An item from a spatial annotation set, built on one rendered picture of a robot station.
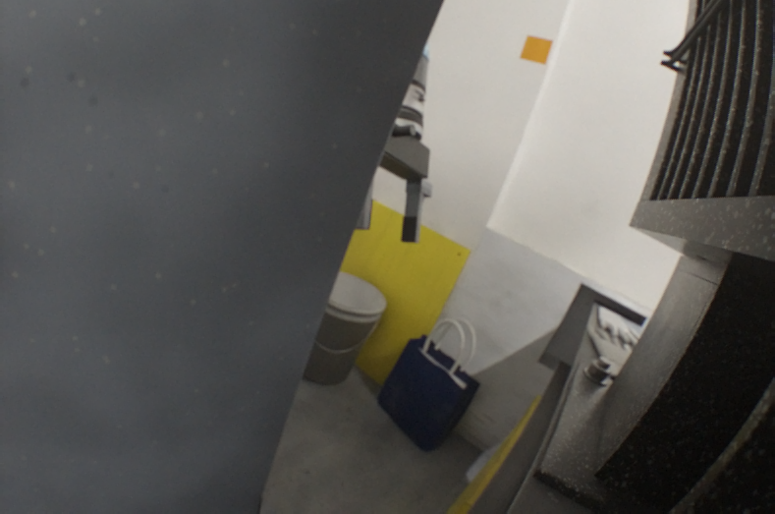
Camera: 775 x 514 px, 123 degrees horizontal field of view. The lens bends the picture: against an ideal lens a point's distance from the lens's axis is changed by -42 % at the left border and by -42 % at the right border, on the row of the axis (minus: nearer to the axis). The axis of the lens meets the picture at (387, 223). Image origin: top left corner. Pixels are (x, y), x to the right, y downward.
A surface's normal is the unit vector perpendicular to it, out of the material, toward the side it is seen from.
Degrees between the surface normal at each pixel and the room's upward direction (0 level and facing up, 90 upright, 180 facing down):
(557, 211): 90
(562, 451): 0
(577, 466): 0
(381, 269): 87
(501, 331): 90
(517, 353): 90
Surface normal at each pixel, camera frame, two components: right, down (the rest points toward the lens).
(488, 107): -0.57, -0.05
